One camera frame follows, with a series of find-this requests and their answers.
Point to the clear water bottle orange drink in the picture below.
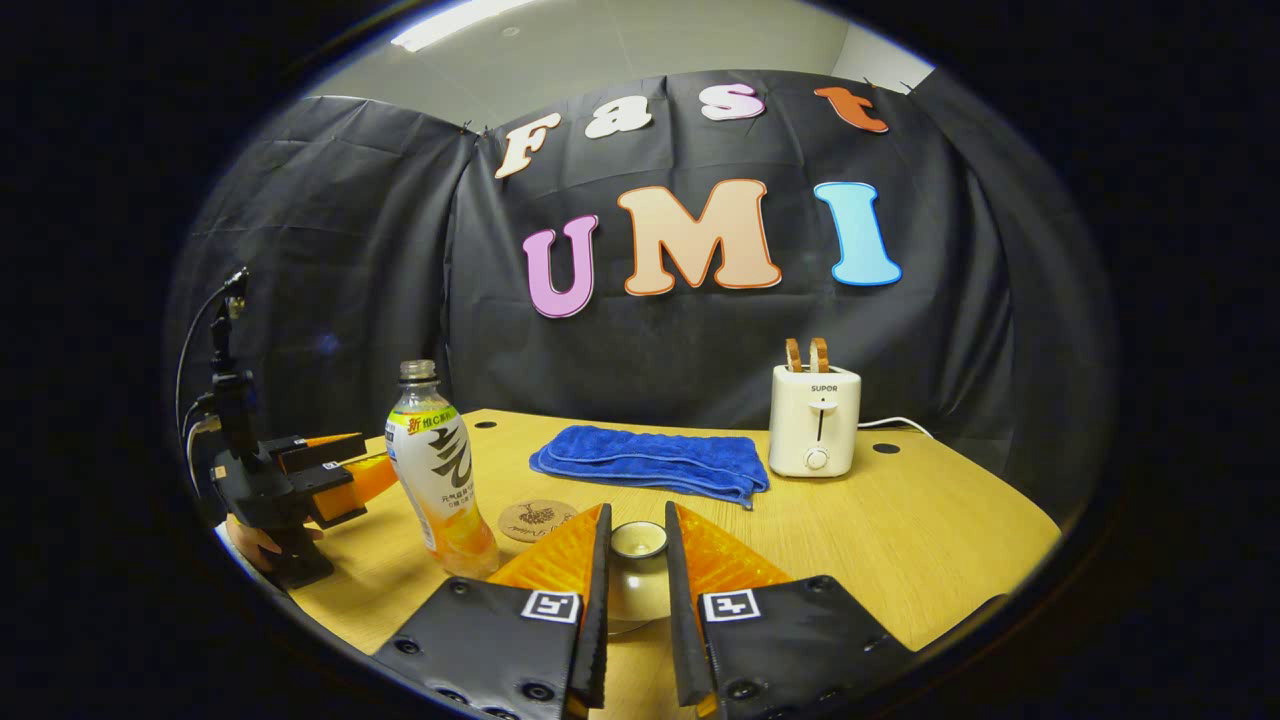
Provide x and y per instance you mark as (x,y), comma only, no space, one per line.
(440,470)

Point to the brown toast slice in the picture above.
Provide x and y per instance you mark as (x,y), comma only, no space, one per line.
(819,354)
(793,355)

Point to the cream teacup lid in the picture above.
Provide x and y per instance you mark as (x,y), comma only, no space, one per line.
(638,575)

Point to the blue folded towel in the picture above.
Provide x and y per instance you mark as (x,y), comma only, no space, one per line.
(650,455)

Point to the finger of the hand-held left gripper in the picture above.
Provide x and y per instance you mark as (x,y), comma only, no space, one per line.
(310,450)
(355,490)

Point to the white toaster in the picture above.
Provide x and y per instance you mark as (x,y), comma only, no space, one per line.
(815,425)

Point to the black backdrop cloth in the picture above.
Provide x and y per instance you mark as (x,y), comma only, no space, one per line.
(400,250)

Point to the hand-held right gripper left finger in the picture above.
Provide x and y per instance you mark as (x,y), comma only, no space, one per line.
(597,620)

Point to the round wooden coaster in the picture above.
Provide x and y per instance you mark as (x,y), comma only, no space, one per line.
(530,518)

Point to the cream teacup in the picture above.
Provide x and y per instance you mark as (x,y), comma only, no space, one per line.
(632,627)

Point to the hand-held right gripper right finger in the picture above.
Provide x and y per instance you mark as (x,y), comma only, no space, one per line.
(683,620)

